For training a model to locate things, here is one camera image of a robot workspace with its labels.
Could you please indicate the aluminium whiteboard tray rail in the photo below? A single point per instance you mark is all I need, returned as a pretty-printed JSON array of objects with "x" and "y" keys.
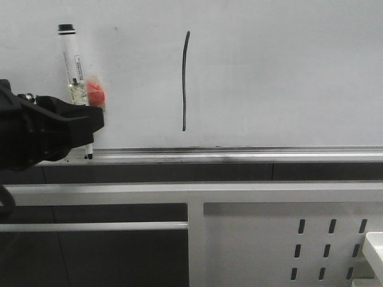
[{"x": 223, "y": 155}]

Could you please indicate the red magnet taped to marker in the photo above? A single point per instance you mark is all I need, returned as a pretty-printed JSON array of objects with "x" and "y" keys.
[{"x": 95, "y": 93}]

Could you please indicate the white metal frame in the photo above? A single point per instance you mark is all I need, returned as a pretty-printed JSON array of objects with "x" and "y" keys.
[{"x": 195, "y": 196}]

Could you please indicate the whiteboard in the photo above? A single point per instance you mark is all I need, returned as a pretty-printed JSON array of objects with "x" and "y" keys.
[{"x": 210, "y": 73}]

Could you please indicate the white plastic bin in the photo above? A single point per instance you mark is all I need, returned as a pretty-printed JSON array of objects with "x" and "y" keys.
[{"x": 372, "y": 251}]

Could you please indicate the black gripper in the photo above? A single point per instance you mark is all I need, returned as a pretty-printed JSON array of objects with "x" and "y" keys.
[{"x": 65, "y": 127}]

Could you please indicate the white whiteboard marker pen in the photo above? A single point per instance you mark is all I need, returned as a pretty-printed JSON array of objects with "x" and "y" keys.
[{"x": 72, "y": 60}]

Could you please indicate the white perforated metal panel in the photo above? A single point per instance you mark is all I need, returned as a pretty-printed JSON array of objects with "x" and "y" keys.
[{"x": 288, "y": 244}]

